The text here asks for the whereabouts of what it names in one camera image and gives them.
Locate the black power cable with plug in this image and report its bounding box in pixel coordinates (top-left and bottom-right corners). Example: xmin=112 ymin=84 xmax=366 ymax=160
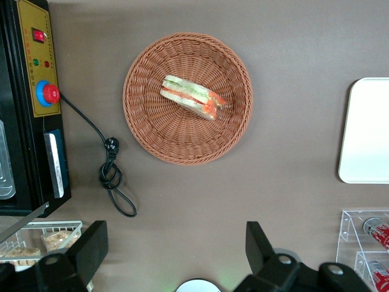
xmin=59 ymin=92 xmax=137 ymax=218

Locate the round brown wicker basket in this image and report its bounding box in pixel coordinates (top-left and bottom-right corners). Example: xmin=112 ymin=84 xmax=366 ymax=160
xmin=122 ymin=32 xmax=253 ymax=166

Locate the black sealing machine yellow panel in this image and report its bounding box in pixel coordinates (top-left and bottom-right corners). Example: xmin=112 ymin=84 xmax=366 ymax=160
xmin=0 ymin=0 xmax=72 ymax=244

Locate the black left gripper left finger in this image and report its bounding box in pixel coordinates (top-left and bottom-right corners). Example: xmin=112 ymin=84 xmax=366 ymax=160
xmin=35 ymin=220 xmax=109 ymax=292

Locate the white rectangular tray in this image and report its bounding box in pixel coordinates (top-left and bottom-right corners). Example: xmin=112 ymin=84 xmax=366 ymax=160
xmin=338 ymin=77 xmax=389 ymax=184

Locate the white round device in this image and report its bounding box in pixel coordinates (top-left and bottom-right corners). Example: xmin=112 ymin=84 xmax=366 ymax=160
xmin=175 ymin=279 xmax=222 ymax=292

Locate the bagged snack pack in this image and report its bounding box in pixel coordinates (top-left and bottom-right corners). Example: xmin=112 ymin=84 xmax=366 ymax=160
xmin=41 ymin=230 xmax=81 ymax=252
xmin=0 ymin=246 xmax=42 ymax=268

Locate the clear acrylic can rack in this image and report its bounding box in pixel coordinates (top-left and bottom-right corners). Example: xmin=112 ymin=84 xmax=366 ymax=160
xmin=336 ymin=209 xmax=389 ymax=292

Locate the plastic-wrapped triangle sandwich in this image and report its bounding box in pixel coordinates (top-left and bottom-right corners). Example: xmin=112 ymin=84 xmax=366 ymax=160
xmin=160 ymin=75 xmax=229 ymax=121

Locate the clear plastic container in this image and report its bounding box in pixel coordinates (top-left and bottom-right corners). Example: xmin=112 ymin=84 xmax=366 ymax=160
xmin=0 ymin=120 xmax=16 ymax=200

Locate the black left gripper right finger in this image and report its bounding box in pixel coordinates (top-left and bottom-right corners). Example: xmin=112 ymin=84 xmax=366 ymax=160
xmin=233 ymin=221 xmax=319 ymax=292

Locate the red drink can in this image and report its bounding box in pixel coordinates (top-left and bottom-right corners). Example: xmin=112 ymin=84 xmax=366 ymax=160
xmin=362 ymin=216 xmax=389 ymax=251
xmin=366 ymin=260 xmax=389 ymax=292

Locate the white wire basket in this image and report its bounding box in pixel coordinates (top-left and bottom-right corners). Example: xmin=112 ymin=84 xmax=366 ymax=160
xmin=0 ymin=220 xmax=83 ymax=272

